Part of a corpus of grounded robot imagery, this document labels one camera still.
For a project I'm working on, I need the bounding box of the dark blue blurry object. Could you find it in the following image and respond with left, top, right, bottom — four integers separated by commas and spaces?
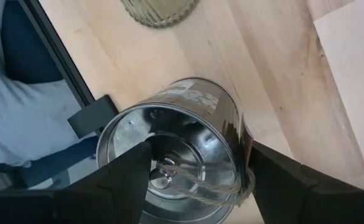
0, 0, 65, 85

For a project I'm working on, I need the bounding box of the green glass candlestick holder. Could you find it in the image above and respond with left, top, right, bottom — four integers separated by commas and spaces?
119, 0, 201, 29

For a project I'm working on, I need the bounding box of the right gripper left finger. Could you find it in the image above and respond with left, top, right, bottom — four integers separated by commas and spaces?
52, 142, 152, 224

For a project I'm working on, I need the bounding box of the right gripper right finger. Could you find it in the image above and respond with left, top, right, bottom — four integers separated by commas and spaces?
252, 141, 362, 224

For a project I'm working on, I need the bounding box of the printed silver tin candle holder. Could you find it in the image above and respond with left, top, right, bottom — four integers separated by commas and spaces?
96, 77, 256, 224

